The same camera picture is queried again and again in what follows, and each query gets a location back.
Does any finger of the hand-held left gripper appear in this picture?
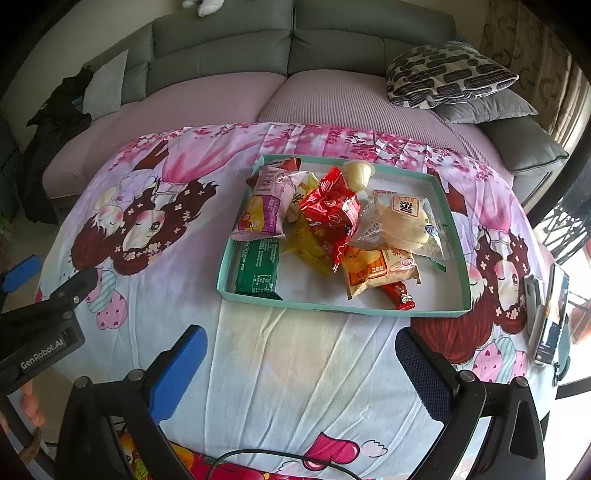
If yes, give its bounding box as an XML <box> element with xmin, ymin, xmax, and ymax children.
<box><xmin>0</xmin><ymin>255</ymin><xmax>41</xmax><ymax>296</ymax></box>
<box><xmin>34</xmin><ymin>267</ymin><xmax>100</xmax><ymax>309</ymax></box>

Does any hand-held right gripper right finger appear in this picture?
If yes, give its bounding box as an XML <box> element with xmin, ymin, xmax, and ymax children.
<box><xmin>394</xmin><ymin>325</ymin><xmax>555</xmax><ymax>480</ymax></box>

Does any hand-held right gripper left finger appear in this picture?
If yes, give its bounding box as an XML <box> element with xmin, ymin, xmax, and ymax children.
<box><xmin>55</xmin><ymin>324</ymin><xmax>208</xmax><ymax>480</ymax></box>

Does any small red candy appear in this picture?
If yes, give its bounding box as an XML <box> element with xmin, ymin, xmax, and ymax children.
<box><xmin>379</xmin><ymin>282</ymin><xmax>416</xmax><ymax>310</ymax></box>

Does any teal cardboard tray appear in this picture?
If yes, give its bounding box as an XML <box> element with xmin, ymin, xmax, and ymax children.
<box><xmin>217</xmin><ymin>154</ymin><xmax>474</xmax><ymax>318</ymax></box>

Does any orange chip packet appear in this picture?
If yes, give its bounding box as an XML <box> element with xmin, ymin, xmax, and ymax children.
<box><xmin>341</xmin><ymin>246</ymin><xmax>422</xmax><ymax>301</ymax></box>

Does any dark green snack packet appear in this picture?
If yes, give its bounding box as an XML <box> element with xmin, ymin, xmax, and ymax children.
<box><xmin>235</xmin><ymin>237</ymin><xmax>283</xmax><ymax>301</ymax></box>

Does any clear bread packet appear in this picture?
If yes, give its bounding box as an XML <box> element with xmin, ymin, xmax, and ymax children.
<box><xmin>351</xmin><ymin>191</ymin><xmax>451</xmax><ymax>259</ymax></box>

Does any yellow snack packet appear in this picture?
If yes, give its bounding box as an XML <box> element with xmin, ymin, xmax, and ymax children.
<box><xmin>281</xmin><ymin>210</ymin><xmax>345</xmax><ymax>278</ymax></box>

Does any pink snack packet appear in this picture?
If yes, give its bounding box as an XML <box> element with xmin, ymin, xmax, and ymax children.
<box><xmin>230</xmin><ymin>165</ymin><xmax>305</xmax><ymax>241</ymax></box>

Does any red flower-print snack packet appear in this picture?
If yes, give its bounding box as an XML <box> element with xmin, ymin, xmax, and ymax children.
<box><xmin>300</xmin><ymin>166</ymin><xmax>362</xmax><ymax>273</ymax></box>

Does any yellow jelly cup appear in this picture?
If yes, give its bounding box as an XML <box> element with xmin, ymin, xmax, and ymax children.
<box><xmin>344</xmin><ymin>161</ymin><xmax>375</xmax><ymax>191</ymax></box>

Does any person's left hand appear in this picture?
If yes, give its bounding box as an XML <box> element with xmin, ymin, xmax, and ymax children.
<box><xmin>18</xmin><ymin>378</ymin><xmax>47</xmax><ymax>428</ymax></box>

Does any printed blanket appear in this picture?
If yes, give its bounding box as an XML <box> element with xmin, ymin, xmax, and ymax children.
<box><xmin>37</xmin><ymin>122</ymin><xmax>559</xmax><ymax>480</ymax></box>

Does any phone on stand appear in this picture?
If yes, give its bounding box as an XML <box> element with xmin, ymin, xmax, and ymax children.
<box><xmin>525</xmin><ymin>263</ymin><xmax>574</xmax><ymax>381</ymax></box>

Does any black clothing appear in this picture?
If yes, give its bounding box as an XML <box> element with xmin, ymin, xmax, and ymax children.
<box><xmin>25</xmin><ymin>67</ymin><xmax>95</xmax><ymax>224</ymax></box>

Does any light grey pillow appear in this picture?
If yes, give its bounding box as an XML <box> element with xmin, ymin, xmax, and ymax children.
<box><xmin>83</xmin><ymin>48</ymin><xmax>130</xmax><ymax>116</ymax></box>

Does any black metal railing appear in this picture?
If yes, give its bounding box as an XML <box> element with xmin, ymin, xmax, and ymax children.
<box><xmin>531</xmin><ymin>196</ymin><xmax>591</xmax><ymax>266</ymax></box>

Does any pink sofa cover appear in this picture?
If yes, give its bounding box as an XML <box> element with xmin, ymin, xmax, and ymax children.
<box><xmin>41</xmin><ymin>71</ymin><xmax>515</xmax><ymax>199</ymax></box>

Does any dark grey pillow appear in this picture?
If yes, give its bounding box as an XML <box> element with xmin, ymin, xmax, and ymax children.
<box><xmin>434</xmin><ymin>88</ymin><xmax>539</xmax><ymax>125</ymax></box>

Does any grey-green sofa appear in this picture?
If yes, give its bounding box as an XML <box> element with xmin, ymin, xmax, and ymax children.
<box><xmin>0</xmin><ymin>0</ymin><xmax>571</xmax><ymax>208</ymax></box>

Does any black and white patterned pillow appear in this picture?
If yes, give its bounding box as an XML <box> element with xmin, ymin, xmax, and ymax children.
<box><xmin>385</xmin><ymin>41</ymin><xmax>520</xmax><ymax>109</ymax></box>

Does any white plush toy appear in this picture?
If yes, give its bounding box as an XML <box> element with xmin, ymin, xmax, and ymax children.
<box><xmin>181</xmin><ymin>0</ymin><xmax>227</xmax><ymax>18</ymax></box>

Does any patterned curtain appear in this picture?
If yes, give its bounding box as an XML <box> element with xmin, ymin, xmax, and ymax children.
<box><xmin>480</xmin><ymin>0</ymin><xmax>591</xmax><ymax>148</ymax></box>

